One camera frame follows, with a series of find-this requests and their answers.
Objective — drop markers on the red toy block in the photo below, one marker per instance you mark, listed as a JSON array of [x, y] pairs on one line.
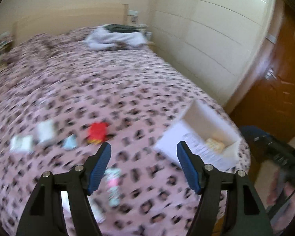
[[97, 132]]

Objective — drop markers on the clear cotton swab box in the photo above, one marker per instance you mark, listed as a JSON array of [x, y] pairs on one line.
[[46, 131]]

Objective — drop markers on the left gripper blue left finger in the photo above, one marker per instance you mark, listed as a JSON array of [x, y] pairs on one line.
[[43, 213]]

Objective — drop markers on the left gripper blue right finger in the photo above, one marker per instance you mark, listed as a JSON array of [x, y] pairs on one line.
[[244, 213]]

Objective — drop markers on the pink leopard print blanket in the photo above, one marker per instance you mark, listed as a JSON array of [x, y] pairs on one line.
[[137, 93]]

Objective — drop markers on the dark folded garment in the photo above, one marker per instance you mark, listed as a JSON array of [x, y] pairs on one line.
[[126, 29]]

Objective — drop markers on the floral hand cream tube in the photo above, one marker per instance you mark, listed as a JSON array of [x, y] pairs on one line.
[[112, 177]]

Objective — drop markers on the beige wooden headboard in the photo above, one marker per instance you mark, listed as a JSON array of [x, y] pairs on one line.
[[62, 20]]

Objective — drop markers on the silver door handle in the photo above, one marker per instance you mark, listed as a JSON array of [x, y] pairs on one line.
[[270, 74]]

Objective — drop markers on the white folded clothes pile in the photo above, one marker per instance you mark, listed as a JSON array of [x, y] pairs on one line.
[[100, 39]]

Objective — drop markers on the brown wooden door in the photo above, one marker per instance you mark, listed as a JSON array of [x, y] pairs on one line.
[[270, 104]]

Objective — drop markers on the white cardboard box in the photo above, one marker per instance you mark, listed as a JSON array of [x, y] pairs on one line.
[[194, 126]]

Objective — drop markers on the white plastic wipes packet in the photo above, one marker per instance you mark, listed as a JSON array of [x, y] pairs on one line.
[[20, 143]]

